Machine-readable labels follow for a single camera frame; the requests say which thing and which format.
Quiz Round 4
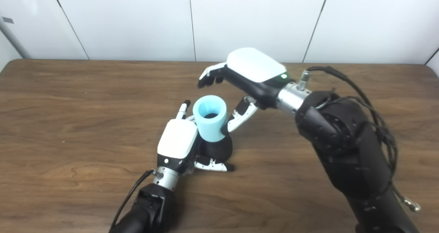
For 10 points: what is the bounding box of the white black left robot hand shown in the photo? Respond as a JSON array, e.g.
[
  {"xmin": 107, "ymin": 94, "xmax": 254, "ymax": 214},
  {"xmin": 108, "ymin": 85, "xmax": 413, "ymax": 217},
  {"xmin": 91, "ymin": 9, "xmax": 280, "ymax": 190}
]
[{"xmin": 157, "ymin": 100, "xmax": 235, "ymax": 175}]

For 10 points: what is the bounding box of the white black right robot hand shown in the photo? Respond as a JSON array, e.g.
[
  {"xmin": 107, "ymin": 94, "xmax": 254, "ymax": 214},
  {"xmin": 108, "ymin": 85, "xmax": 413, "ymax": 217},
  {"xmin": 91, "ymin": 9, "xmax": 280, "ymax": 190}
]
[{"xmin": 198, "ymin": 48, "xmax": 295, "ymax": 133}]

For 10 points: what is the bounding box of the light blue cylinder cup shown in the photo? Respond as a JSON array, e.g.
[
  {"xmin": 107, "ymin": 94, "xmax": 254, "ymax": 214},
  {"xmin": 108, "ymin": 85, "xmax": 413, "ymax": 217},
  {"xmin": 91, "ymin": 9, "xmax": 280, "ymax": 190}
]
[{"xmin": 192, "ymin": 95, "xmax": 228, "ymax": 143}]

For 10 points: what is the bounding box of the black funnel-shaped nozzle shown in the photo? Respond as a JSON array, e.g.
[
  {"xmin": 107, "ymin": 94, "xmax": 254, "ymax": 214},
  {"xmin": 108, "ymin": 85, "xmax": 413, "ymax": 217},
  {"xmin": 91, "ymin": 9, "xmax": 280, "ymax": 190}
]
[{"xmin": 198, "ymin": 113, "xmax": 233, "ymax": 163}]

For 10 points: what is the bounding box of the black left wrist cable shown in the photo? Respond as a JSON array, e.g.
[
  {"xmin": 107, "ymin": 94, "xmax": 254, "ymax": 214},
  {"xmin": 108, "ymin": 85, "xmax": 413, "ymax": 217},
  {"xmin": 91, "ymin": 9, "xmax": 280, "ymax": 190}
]
[{"xmin": 111, "ymin": 169, "xmax": 162, "ymax": 231}]

